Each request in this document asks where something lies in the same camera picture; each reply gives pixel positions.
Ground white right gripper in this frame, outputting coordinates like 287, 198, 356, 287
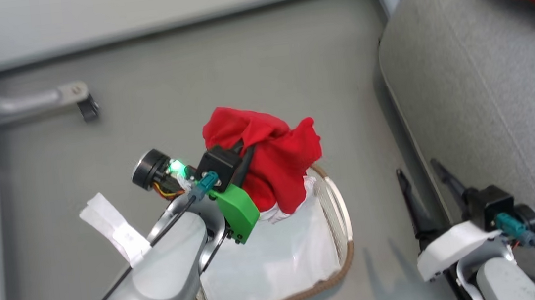
395, 147, 535, 284

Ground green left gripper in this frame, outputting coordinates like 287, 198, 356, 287
129, 138, 266, 256

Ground red garment with white trim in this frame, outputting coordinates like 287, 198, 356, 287
200, 97, 330, 229

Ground grey fabric sofa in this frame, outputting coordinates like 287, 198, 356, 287
372, 0, 535, 300

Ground white basket liner cloth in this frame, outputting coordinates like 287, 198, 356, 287
190, 173, 346, 300

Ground white laundry basket brown rim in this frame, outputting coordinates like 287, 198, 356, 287
180, 160, 361, 300

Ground white paper tag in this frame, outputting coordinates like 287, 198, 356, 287
77, 188, 154, 274

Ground black caster wheel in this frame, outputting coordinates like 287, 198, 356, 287
77, 94, 101, 124

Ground grey partition support leg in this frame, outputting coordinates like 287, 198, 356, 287
0, 49, 92, 125

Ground teal left cable connector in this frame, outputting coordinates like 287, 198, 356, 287
189, 171, 222, 201

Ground teal cable connector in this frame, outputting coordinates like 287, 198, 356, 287
495, 210, 535, 250
189, 171, 222, 201

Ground teal right cable connector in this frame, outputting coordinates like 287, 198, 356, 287
495, 210, 535, 250

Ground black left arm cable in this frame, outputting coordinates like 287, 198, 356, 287
62, 195, 210, 300

